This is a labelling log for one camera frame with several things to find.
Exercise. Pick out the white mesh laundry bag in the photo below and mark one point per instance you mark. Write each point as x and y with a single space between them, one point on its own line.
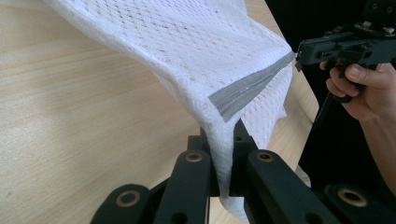
193 46

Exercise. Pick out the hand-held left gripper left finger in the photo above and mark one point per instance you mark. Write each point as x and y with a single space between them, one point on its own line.
199 143

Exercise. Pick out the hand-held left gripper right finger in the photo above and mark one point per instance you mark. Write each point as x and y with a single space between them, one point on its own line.
241 140

